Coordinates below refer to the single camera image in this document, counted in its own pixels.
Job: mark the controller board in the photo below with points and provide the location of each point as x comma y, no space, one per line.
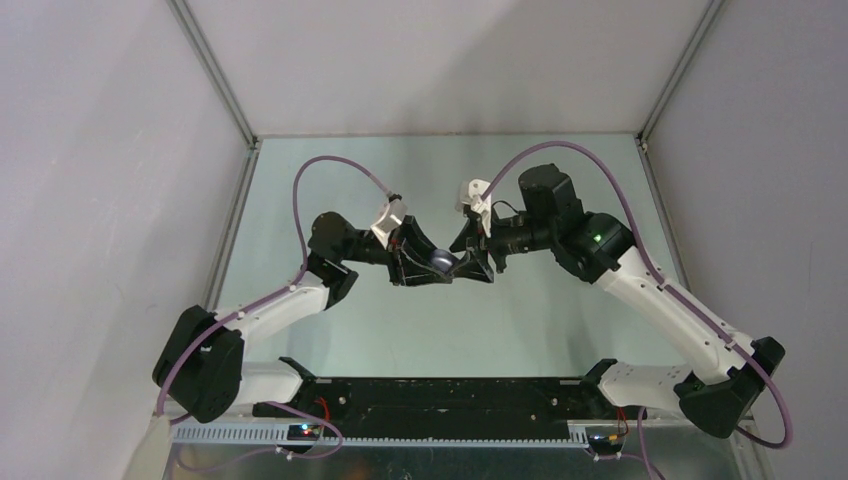
304,433
605,446

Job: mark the right controller board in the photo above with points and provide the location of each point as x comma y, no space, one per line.
605,446

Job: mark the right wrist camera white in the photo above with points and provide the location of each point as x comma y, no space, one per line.
472,196

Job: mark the lavender earbud charging case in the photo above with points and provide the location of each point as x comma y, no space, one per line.
442,260

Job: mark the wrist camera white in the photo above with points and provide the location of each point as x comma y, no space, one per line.
472,196
389,218

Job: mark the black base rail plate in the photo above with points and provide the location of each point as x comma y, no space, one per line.
464,408

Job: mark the grey slotted cable duct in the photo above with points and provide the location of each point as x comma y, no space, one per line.
274,434

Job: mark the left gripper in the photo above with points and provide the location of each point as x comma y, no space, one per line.
405,244

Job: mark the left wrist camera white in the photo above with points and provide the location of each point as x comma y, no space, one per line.
389,218

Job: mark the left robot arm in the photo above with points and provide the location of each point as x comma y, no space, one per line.
202,365

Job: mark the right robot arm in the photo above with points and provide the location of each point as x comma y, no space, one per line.
724,370

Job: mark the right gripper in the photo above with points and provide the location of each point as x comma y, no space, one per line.
472,267

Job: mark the left controller board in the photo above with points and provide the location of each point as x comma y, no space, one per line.
304,433

